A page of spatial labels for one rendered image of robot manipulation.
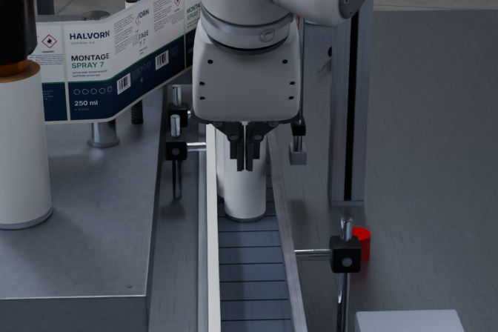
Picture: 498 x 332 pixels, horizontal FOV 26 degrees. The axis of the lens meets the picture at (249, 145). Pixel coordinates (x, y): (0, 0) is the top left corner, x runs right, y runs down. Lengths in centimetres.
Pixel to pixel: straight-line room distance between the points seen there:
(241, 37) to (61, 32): 58
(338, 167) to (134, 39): 35
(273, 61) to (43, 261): 42
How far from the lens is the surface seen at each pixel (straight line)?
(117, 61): 151
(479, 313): 126
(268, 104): 101
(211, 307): 108
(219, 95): 100
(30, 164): 130
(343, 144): 143
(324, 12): 85
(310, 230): 140
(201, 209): 135
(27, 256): 127
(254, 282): 119
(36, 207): 132
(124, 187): 141
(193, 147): 145
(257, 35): 93
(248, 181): 129
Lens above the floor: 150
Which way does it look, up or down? 24 degrees down
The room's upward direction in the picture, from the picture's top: straight up
